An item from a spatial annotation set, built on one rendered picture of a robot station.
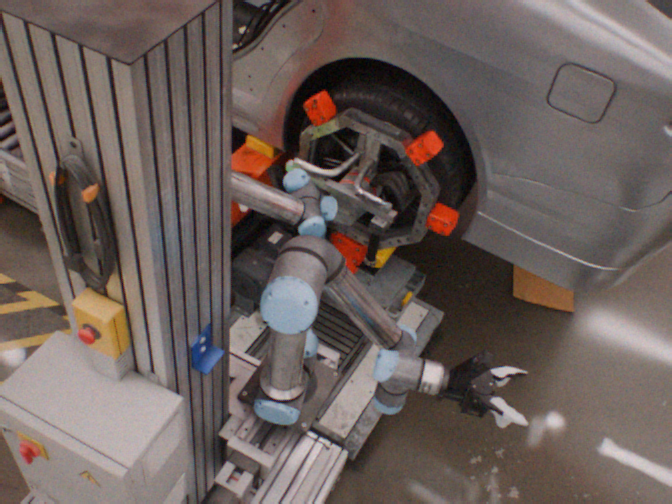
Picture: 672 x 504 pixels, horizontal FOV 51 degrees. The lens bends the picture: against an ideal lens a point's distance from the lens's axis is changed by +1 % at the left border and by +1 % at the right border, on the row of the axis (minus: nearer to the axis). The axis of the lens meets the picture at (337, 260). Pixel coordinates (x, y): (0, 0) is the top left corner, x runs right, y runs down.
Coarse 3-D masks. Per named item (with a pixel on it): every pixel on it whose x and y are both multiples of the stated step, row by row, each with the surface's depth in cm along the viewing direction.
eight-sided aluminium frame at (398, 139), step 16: (352, 112) 241; (320, 128) 248; (336, 128) 244; (352, 128) 241; (368, 128) 237; (384, 128) 239; (304, 144) 258; (400, 144) 234; (304, 160) 263; (416, 176) 240; (432, 176) 242; (432, 192) 241; (432, 208) 250; (336, 224) 276; (352, 224) 277; (416, 224) 253; (368, 240) 272; (384, 240) 267; (400, 240) 263; (416, 240) 258
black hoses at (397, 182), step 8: (376, 176) 241; (384, 176) 235; (392, 176) 233; (400, 176) 234; (376, 184) 239; (384, 184) 231; (392, 184) 231; (400, 184) 232; (400, 192) 233; (408, 192) 235; (400, 200) 232; (408, 200) 236; (400, 208) 233
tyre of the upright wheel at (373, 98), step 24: (360, 72) 258; (384, 72) 251; (408, 72) 251; (336, 96) 247; (360, 96) 242; (384, 96) 239; (408, 96) 241; (432, 96) 245; (408, 120) 237; (432, 120) 239; (456, 120) 247; (456, 144) 245; (432, 168) 244; (456, 168) 245; (456, 192) 248
